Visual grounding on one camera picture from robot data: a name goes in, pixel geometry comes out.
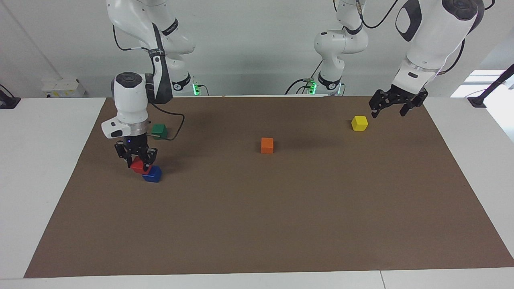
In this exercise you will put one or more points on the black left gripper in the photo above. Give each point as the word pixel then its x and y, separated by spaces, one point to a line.
pixel 401 94

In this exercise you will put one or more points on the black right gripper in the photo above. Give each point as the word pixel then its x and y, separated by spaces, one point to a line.
pixel 134 144

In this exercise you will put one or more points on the red wooden block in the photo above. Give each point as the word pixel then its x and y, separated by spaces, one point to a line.
pixel 137 165

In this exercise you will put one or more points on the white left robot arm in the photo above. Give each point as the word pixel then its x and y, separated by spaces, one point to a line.
pixel 429 36

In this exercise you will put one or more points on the blue wooden block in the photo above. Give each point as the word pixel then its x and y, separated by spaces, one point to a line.
pixel 153 176

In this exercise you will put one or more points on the green wooden block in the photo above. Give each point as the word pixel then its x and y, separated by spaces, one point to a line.
pixel 160 130

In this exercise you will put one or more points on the yellow wooden block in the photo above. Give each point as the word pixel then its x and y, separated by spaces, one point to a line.
pixel 360 123

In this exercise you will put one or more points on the orange wooden block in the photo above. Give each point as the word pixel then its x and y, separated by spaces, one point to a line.
pixel 267 146

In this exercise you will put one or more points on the black slanted stand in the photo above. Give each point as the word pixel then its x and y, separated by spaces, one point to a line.
pixel 492 86

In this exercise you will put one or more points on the brown table mat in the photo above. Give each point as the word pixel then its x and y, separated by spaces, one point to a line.
pixel 257 220

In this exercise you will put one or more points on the white wall box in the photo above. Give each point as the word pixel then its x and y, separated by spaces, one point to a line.
pixel 62 88

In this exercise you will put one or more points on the black table clamp mount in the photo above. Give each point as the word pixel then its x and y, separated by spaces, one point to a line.
pixel 8 102

